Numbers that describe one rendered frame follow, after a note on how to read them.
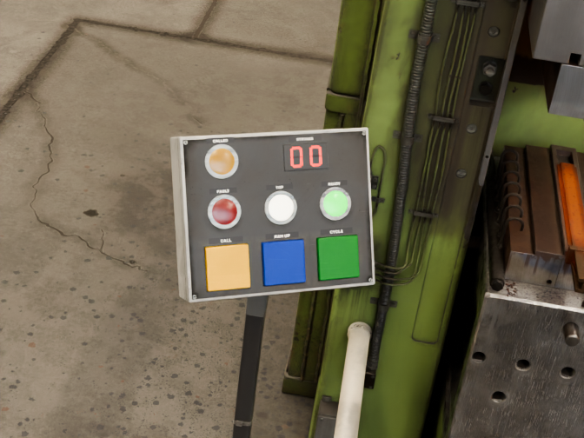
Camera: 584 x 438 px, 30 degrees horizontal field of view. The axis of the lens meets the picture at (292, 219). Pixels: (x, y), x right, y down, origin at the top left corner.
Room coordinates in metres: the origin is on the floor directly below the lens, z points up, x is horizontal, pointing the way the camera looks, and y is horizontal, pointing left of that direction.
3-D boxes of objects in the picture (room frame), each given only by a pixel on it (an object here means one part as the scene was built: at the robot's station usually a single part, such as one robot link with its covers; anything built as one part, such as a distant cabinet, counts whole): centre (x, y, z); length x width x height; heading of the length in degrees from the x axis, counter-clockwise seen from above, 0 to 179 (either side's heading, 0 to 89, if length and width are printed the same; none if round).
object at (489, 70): (1.87, -0.33, 1.24); 0.03 x 0.03 x 0.07; 86
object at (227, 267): (1.50, 0.10, 1.01); 0.07 x 0.05 x 0.07; 111
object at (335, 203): (1.62, -0.07, 1.09); 0.05 x 0.03 x 0.04; 86
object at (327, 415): (1.84, -0.16, 0.36); 0.09 x 0.07 x 0.12; 86
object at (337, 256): (1.58, -0.09, 1.01); 0.07 x 0.05 x 0.07; 111
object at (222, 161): (1.58, 0.13, 1.16); 0.05 x 0.03 x 0.04; 86
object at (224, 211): (1.54, 0.11, 1.09); 0.05 x 0.03 x 0.04; 86
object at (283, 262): (1.54, 0.01, 1.01); 0.07 x 0.05 x 0.07; 111
